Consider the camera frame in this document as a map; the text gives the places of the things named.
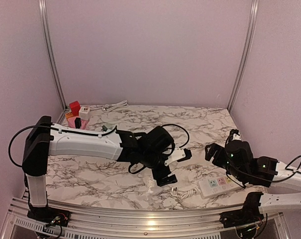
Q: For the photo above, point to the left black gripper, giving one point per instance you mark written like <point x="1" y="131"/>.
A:
<point x="157" y="176"/>

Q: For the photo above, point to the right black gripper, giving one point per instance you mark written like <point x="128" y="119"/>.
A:
<point x="217" y="161"/>

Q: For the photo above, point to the white multicolour power strip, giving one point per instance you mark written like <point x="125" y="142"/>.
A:
<point x="215" y="186"/>

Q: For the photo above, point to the white cube socket adapter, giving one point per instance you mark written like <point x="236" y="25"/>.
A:
<point x="84" y="113"/>

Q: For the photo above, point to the black power adapter with cable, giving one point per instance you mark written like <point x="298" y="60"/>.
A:
<point x="78" y="123"/>

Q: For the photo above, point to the pink triangular power strip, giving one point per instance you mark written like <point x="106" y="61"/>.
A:
<point x="71" y="124"/>

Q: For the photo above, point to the red cube socket adapter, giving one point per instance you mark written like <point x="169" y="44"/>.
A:
<point x="75" y="108"/>

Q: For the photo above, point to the orange power strip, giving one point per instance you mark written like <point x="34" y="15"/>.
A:
<point x="69" y="115"/>

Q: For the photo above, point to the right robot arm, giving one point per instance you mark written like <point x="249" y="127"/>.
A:
<point x="237" y="159"/>

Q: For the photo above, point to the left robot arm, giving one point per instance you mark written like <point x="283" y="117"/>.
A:
<point x="155" y="150"/>

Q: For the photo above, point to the green grey plug adapter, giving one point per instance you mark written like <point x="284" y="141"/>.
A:
<point x="107" y="126"/>

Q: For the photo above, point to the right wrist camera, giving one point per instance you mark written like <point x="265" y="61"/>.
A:
<point x="234" y="135"/>

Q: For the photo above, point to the aluminium front rail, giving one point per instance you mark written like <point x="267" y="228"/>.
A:
<point x="103" y="223"/>

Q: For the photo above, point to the right aluminium frame post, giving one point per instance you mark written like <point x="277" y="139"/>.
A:
<point x="245" y="53"/>

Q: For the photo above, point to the aluminium frame post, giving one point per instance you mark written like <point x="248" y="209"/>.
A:
<point x="50" y="52"/>
<point x="245" y="53"/>

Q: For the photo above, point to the left aluminium frame post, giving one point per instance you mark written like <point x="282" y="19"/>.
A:
<point x="50" y="52"/>

